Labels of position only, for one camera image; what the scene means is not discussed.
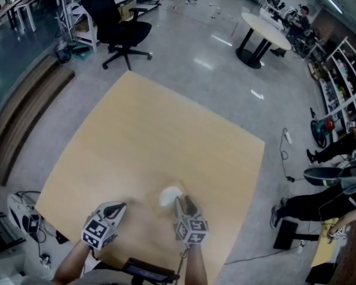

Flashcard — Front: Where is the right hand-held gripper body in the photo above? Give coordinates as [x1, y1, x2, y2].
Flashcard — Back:
[174, 215, 210, 246]

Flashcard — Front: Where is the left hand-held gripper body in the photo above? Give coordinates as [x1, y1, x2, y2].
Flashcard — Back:
[81, 214, 119, 251]

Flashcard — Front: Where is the white tissue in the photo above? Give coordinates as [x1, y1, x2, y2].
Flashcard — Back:
[158, 186, 184, 209]

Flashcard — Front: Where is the person's right forearm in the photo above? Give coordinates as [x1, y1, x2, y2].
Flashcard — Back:
[182, 242, 208, 285]

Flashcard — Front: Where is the person's left forearm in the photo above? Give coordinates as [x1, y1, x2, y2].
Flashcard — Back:
[53, 240, 93, 285]

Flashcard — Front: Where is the tan tissue box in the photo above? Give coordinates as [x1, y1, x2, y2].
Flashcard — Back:
[150, 180, 186, 219]

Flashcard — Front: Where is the black bag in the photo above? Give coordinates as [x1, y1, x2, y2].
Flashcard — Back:
[55, 230, 69, 245]

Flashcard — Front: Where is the black chest-mounted device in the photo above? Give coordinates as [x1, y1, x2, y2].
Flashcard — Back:
[121, 257, 180, 283]

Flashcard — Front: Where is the white backpack device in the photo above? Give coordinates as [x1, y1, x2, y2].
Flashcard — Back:
[7, 193, 42, 236]

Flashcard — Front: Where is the black metal stand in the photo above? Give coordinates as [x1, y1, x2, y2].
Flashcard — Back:
[0, 212, 27, 257]

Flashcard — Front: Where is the wooden step platform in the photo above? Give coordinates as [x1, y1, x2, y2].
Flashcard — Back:
[0, 54, 75, 186]

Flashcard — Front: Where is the small wooden side table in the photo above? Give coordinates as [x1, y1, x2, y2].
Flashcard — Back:
[310, 218, 349, 268]

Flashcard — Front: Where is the black floor case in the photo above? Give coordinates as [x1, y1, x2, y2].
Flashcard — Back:
[305, 262, 339, 284]

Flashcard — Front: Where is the green balance bike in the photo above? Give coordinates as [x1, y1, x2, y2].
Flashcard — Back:
[310, 107, 336, 148]

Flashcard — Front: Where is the green flat box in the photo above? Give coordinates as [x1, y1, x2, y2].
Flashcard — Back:
[72, 46, 90, 61]

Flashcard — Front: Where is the black mesh waste bin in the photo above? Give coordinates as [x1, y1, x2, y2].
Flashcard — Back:
[53, 42, 72, 64]

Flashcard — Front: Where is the tall white shelf rack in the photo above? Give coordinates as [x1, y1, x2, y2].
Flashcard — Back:
[59, 0, 166, 52]

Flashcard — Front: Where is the black office chair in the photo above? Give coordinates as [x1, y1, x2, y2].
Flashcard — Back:
[81, 0, 153, 71]

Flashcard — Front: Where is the round white table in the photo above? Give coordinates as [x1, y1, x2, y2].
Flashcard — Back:
[235, 12, 292, 70]

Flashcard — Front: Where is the white cross-braced shelf rack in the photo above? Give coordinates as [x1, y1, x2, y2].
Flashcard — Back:
[307, 37, 356, 142]

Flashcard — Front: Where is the dark-topped white-legged desk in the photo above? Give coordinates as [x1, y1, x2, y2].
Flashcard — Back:
[13, 0, 63, 33]

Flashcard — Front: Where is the long light-topped desk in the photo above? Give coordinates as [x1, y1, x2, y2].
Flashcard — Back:
[0, 0, 27, 38]

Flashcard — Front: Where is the black stand base plate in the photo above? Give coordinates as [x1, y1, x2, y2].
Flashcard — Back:
[273, 220, 323, 251]

